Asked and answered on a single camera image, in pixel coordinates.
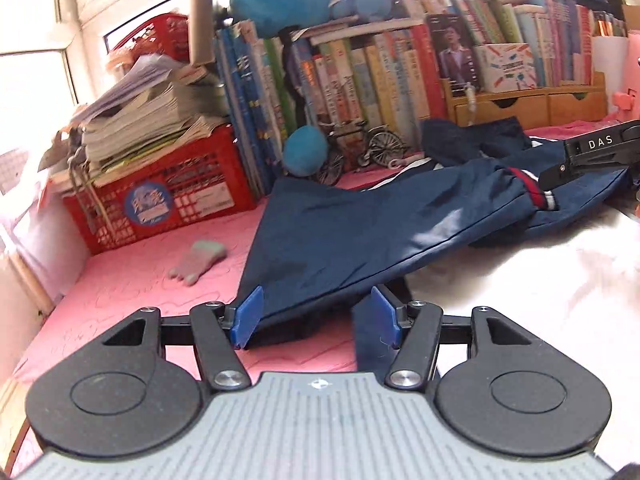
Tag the red plastic crate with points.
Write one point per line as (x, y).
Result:
(190, 200)

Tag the cardboard tube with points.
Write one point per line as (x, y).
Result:
(201, 20)

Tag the row of colourful picture books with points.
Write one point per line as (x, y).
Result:
(370, 80)

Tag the pink house model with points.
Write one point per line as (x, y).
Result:
(627, 75)

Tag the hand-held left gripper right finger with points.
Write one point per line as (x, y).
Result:
(385, 310)

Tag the stack of papers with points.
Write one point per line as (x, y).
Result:
(145, 120)

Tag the pink rabbit print blanket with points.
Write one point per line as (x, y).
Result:
(150, 300)

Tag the flat lying book stack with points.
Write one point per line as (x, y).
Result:
(360, 27)

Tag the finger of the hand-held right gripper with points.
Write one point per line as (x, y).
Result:
(555, 175)

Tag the white and navy jacket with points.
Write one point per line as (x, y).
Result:
(350, 230)

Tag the row of tall blue books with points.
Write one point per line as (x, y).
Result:
(250, 110)

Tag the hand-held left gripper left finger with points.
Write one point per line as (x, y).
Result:
(250, 312)

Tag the black smartphone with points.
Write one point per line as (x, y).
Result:
(452, 55)

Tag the miniature bicycle model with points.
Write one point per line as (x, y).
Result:
(385, 147)

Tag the white box with pencil print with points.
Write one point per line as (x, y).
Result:
(505, 67)

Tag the wooden drawer organizer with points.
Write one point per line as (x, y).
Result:
(525, 107)

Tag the red plastic basket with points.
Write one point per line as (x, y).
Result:
(150, 40)

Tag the white container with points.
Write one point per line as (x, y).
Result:
(610, 57)

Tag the blue whale plush toy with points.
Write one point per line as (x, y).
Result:
(280, 0)

